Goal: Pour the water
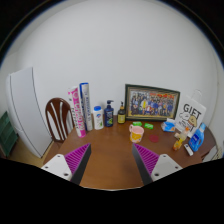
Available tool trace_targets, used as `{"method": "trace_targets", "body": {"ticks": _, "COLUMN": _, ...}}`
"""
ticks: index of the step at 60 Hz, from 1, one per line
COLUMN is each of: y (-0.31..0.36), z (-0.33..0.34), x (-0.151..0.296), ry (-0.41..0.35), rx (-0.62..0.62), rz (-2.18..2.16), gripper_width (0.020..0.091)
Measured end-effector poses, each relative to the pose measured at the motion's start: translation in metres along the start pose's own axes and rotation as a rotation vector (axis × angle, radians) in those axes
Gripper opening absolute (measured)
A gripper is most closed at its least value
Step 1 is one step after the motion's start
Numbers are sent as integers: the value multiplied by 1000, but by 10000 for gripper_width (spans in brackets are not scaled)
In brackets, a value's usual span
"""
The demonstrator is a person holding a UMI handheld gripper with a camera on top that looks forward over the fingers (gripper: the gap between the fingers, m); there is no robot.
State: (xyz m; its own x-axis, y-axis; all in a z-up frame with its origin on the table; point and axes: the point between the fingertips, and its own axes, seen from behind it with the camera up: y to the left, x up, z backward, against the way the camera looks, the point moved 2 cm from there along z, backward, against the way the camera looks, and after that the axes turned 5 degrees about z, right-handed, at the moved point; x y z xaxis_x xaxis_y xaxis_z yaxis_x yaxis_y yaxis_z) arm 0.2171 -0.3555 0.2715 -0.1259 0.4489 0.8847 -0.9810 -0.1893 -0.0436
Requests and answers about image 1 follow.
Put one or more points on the framed group picture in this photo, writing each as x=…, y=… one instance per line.
x=152, y=102

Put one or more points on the green crate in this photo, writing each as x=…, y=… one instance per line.
x=6, y=133

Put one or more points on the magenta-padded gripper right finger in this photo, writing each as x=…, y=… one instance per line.
x=156, y=165

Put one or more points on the pink and white tube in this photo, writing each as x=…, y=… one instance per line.
x=76, y=113

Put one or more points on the white bottle with blue cap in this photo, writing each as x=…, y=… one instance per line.
x=98, y=119

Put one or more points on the orange juice bottle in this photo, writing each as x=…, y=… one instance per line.
x=178, y=143

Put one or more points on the green packet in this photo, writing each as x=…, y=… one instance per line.
x=137, y=123
x=148, y=126

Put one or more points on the white cabinet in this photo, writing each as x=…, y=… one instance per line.
x=28, y=110

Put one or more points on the brown pump bottle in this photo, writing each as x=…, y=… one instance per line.
x=121, y=115

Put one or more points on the white printed tote bag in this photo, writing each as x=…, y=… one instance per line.
x=190, y=115

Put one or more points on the pink and yellow mug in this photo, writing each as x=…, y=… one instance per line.
x=136, y=134

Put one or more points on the brown wooden chair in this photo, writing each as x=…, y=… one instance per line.
x=56, y=116

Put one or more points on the blue detergent bottle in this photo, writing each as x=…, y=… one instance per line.
x=196, y=140

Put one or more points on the dark blue pump bottle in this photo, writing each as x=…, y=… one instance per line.
x=109, y=116

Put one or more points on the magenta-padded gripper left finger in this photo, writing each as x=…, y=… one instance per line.
x=68, y=165

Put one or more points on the blue tissue pack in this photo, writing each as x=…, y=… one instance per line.
x=168, y=126

